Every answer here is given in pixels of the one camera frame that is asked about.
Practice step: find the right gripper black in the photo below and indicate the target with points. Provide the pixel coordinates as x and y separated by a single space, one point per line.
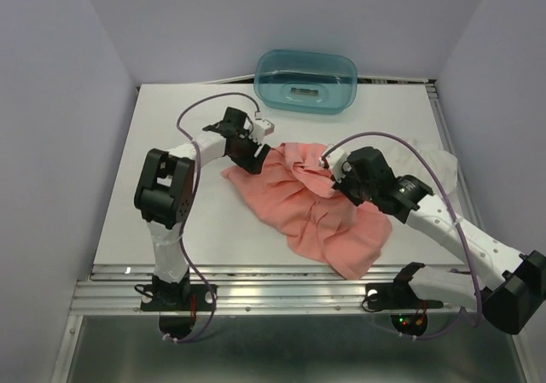
342 185

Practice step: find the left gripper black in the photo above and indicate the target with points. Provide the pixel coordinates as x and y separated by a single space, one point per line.
251 164

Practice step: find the white pleated skirt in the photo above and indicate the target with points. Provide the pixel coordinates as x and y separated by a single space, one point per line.
404 162

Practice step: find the pink skirt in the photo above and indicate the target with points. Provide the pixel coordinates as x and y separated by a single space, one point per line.
294 195

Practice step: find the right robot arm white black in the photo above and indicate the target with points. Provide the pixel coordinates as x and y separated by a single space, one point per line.
502 284

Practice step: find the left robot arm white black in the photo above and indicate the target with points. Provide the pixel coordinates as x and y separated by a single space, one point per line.
166 188

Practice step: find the grey fabric basket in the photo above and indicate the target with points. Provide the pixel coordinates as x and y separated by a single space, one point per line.
305 82

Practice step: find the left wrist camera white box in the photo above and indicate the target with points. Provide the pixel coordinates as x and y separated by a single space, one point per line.
260 129

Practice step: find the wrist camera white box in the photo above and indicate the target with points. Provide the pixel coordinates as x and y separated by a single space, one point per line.
260 129
336 162

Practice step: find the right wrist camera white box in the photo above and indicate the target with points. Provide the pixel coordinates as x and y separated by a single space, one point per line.
336 162

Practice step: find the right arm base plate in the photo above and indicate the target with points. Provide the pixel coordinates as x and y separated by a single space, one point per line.
410 314

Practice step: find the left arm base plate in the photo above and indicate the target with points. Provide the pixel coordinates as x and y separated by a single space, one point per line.
184 313

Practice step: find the aluminium frame rail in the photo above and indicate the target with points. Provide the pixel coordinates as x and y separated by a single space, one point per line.
280 318

